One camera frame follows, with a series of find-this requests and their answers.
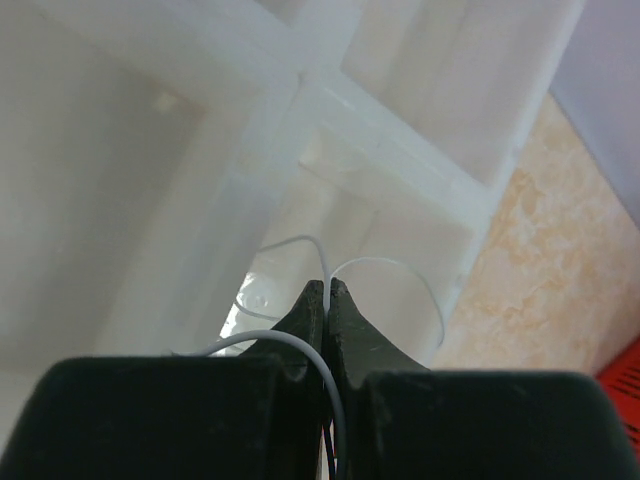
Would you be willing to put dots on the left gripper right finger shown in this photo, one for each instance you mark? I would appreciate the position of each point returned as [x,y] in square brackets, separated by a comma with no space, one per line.
[406,421]

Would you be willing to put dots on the red plastic basket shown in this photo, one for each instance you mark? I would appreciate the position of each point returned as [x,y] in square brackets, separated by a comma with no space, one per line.
[620,380]

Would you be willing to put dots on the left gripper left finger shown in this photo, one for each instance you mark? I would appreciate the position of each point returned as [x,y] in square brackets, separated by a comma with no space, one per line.
[251,416]

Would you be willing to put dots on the white compartment tray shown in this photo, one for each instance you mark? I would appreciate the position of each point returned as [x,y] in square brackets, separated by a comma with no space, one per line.
[168,168]

